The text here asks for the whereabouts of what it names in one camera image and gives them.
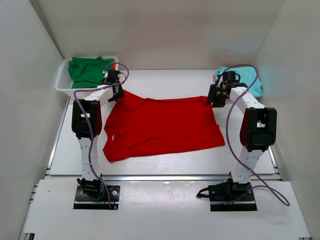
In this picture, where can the folded pink t shirt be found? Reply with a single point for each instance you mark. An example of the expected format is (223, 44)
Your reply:
(214, 78)

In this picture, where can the folded teal t shirt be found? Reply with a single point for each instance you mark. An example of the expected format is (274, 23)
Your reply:
(247, 76)

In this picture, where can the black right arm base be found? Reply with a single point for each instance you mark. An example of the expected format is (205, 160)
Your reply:
(229, 196)

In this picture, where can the red t shirt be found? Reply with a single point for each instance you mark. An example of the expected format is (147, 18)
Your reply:
(141, 127)

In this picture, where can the green t shirt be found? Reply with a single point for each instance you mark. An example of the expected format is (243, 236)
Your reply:
(88, 72)

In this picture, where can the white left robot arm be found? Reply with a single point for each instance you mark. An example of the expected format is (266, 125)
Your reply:
(86, 122)

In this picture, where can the aluminium table rail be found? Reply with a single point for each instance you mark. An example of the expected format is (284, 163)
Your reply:
(163, 178)

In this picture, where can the white plastic basket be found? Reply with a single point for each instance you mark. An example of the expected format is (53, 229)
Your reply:
(63, 81)

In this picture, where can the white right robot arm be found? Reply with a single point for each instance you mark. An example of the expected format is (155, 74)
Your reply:
(258, 127)

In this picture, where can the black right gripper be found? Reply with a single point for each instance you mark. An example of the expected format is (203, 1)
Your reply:
(213, 97)

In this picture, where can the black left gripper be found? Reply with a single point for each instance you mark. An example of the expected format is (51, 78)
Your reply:
(119, 94)

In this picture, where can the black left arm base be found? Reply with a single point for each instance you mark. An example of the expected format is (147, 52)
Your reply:
(92, 195)

